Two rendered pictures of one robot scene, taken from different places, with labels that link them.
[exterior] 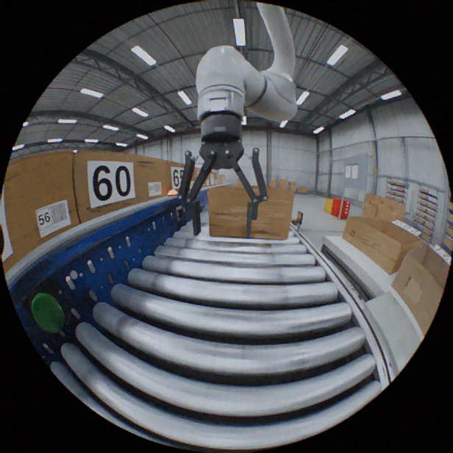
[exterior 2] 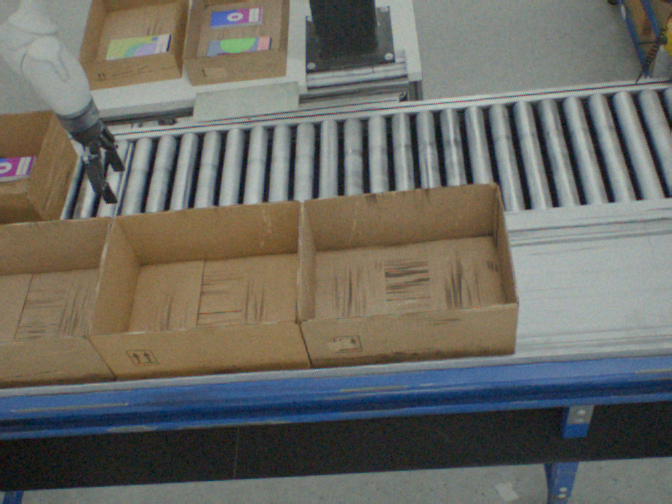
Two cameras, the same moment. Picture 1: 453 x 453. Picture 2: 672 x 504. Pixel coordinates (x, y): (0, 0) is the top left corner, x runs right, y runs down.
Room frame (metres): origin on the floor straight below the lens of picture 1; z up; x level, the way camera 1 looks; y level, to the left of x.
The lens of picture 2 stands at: (-0.32, 1.45, 2.23)
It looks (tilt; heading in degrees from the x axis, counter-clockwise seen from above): 52 degrees down; 272
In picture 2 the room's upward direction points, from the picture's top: 12 degrees counter-clockwise
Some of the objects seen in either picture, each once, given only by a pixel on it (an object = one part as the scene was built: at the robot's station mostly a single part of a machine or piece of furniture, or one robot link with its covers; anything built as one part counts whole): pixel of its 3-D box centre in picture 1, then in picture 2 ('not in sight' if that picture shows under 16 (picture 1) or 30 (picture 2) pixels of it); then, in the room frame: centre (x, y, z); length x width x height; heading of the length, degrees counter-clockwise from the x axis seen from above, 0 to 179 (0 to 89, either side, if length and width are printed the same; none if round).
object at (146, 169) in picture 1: (107, 185); (22, 304); (0.38, 0.43, 0.96); 0.39 x 0.29 x 0.17; 173
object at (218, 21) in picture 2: not in sight; (236, 19); (-0.06, -0.70, 0.76); 0.16 x 0.07 x 0.02; 173
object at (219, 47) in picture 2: not in sight; (237, 55); (-0.06, -0.50, 0.78); 0.19 x 0.14 x 0.02; 170
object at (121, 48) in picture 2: not in sight; (137, 53); (0.24, -0.58, 0.79); 0.19 x 0.14 x 0.02; 172
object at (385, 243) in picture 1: (389, 239); (136, 31); (0.24, -0.67, 0.80); 0.38 x 0.28 x 0.10; 86
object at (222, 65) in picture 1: (226, 74); (54, 71); (0.26, 0.00, 1.19); 0.13 x 0.11 x 0.16; 125
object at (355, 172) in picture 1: (353, 190); not in sight; (2.74, -3.56, 1.02); 1.30 x 0.50 x 2.05; 161
